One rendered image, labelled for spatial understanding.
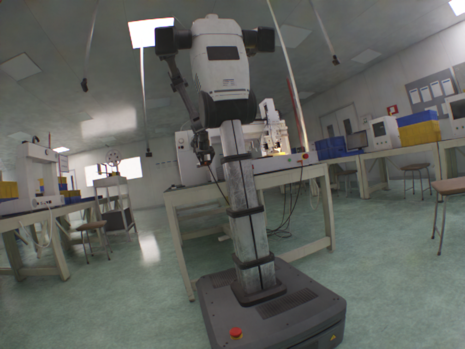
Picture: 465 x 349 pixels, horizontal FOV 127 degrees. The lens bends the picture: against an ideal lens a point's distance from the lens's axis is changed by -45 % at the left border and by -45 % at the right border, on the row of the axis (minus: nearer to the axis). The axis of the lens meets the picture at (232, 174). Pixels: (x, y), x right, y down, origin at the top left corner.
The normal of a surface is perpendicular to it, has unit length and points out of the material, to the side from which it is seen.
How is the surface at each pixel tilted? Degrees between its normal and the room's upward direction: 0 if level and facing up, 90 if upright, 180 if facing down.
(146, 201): 90
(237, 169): 90
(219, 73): 90
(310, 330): 90
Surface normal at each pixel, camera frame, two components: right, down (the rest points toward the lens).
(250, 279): 0.25, -0.04
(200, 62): -0.32, 0.06
